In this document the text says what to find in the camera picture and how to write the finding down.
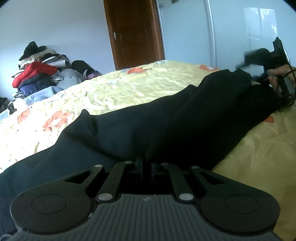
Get grey clothes heap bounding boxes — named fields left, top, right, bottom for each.
left=50, top=69, right=85, bottom=89

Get brown wooden door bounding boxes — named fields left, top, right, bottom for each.
left=103, top=0, right=165, bottom=70

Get light blue checked blanket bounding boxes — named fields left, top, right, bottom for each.
left=0, top=86, right=64, bottom=121

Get yellow cartoon bed quilt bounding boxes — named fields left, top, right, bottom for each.
left=1, top=60, right=295, bottom=240

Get white wardrobe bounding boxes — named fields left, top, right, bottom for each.
left=157, top=1, right=295, bottom=70

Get person right hand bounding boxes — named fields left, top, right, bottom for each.
left=267, top=64, right=295, bottom=90

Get black garment on pile top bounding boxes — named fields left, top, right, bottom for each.
left=19, top=41, right=46, bottom=61

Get dark blue folded clothes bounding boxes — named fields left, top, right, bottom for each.
left=18, top=73, right=56, bottom=96

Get red puffer jacket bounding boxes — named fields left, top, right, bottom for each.
left=12, top=62, right=58, bottom=88

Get black dark clothes by wall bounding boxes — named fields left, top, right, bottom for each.
left=71, top=60, right=95, bottom=77

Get white folded clothes stack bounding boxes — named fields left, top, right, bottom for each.
left=18, top=49, right=69, bottom=70

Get black pants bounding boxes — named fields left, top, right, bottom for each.
left=1, top=70, right=281, bottom=235

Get black bag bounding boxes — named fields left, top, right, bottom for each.
left=0, top=97, right=9, bottom=113

